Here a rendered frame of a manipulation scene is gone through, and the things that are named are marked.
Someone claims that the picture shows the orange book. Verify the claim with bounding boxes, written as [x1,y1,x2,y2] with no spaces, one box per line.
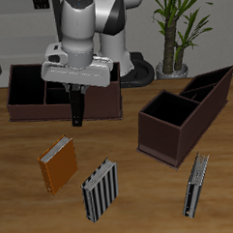
[35,133,81,197]

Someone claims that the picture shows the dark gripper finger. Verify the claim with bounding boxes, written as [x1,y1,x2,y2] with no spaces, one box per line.
[75,83,92,128]
[63,81,79,128]

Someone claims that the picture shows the thin grey book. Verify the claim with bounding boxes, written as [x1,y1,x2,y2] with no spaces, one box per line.
[179,151,214,220]

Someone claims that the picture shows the black wall socket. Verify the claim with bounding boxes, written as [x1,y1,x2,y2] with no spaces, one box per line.
[32,0,51,11]

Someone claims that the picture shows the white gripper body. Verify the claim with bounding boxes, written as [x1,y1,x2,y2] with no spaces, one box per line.
[40,55,116,91]

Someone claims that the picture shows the black white striped book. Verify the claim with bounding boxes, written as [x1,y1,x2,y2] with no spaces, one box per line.
[79,156,122,224]

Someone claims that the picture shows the dark brown desk caddy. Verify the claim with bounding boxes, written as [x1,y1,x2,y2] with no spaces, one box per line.
[131,64,233,172]
[4,58,125,126]

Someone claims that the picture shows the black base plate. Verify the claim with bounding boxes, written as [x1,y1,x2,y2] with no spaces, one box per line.
[118,50,157,89]

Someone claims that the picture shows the green pot plant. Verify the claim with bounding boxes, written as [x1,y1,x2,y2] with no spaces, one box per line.
[150,0,219,81]

